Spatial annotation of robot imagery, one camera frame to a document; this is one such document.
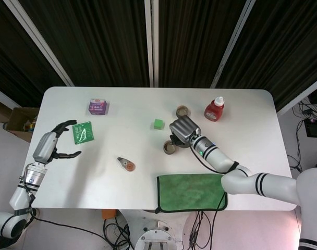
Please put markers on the white partition frame post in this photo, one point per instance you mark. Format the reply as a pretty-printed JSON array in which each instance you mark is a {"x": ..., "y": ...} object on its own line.
[
  {"x": 40, "y": 41},
  {"x": 2, "y": 95},
  {"x": 233, "y": 41},
  {"x": 299, "y": 98},
  {"x": 148, "y": 44}
]

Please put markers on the orange grey correction tape dispenser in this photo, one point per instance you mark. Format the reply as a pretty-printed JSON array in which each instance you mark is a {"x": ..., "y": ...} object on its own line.
[{"x": 127, "y": 164}]

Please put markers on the brown cardboard box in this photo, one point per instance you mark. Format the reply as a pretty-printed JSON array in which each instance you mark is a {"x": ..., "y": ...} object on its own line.
[{"x": 17, "y": 117}]

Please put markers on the small orange block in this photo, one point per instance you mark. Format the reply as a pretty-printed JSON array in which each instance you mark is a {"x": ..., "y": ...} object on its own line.
[{"x": 109, "y": 214}]

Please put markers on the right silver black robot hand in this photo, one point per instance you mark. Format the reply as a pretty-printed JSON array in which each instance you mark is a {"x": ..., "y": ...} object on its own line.
[{"x": 184, "y": 129}]

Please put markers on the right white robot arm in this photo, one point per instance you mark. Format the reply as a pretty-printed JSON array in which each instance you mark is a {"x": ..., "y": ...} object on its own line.
[{"x": 221, "y": 159}]

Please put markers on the green tea packet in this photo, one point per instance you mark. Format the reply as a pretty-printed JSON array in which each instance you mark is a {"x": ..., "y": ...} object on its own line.
[{"x": 83, "y": 132}]

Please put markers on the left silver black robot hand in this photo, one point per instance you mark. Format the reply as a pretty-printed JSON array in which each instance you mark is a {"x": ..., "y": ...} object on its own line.
[{"x": 45, "y": 148}]

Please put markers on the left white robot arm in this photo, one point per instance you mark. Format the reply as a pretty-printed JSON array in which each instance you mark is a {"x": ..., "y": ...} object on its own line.
[{"x": 20, "y": 194}]

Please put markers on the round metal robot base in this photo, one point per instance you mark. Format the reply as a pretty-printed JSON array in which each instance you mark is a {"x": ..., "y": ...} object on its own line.
[{"x": 156, "y": 237}]

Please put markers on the dark pleated curtain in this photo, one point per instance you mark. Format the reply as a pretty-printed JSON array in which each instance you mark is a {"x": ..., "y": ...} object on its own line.
[
  {"x": 195, "y": 39},
  {"x": 96, "y": 39},
  {"x": 286, "y": 44},
  {"x": 7, "y": 52}
]

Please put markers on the black electronic device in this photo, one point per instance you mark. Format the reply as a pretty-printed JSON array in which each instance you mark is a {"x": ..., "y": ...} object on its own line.
[{"x": 315, "y": 129}]

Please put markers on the purple paper box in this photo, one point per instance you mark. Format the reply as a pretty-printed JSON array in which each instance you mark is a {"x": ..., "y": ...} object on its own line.
[{"x": 97, "y": 107}]

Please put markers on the red ketchup squeeze bottle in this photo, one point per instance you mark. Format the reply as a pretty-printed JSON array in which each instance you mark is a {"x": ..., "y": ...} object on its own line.
[{"x": 213, "y": 110}]

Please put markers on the green cube block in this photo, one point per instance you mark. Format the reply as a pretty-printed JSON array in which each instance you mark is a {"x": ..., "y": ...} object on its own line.
[{"x": 158, "y": 124}]

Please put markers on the green microfibre cloth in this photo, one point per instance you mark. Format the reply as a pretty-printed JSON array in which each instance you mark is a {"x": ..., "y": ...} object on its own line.
[{"x": 184, "y": 192}]

